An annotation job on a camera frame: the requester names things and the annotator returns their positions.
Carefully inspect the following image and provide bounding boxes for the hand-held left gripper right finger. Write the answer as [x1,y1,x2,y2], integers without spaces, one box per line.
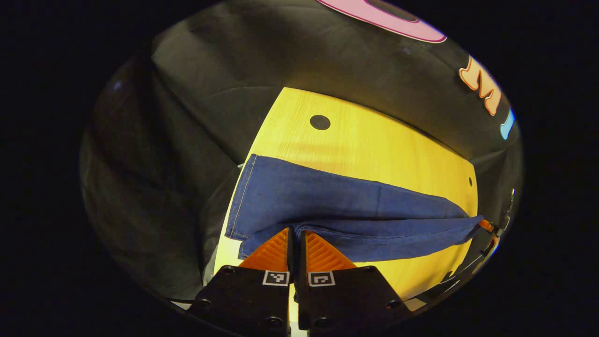
[298,229,412,335]

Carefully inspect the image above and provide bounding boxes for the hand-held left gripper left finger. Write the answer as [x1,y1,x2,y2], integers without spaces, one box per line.
[187,227,295,337]

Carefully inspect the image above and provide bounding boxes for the blue jeans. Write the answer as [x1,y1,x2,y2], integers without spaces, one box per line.
[225,154,485,264]

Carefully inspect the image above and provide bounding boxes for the black backdrop cloth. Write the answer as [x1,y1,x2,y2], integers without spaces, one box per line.
[80,0,522,300]

